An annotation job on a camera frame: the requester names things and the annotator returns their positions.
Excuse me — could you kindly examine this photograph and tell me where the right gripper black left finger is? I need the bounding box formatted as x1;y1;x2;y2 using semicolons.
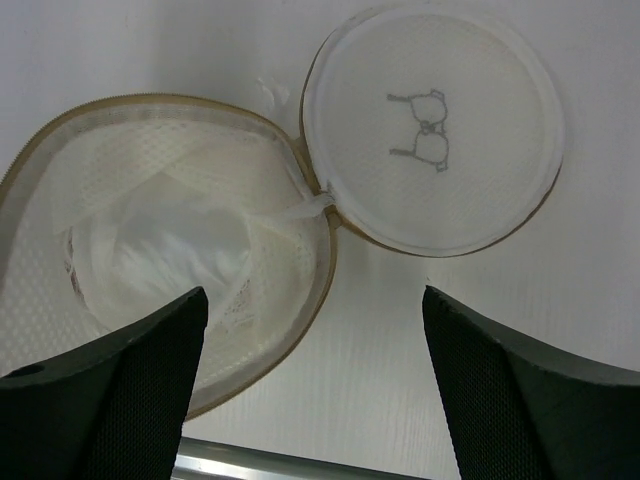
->
1;287;208;479

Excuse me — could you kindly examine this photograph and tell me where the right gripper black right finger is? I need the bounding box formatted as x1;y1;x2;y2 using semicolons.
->
422;286;639;479

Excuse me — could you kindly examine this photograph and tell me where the front aluminium rail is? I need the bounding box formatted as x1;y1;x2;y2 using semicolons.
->
172;437;461;479

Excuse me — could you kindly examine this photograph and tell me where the round white mesh laundry bag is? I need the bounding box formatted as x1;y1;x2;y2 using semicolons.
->
1;1;565;417

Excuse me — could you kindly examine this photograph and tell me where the white bra inside bag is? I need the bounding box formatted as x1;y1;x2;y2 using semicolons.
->
67;174;317;331

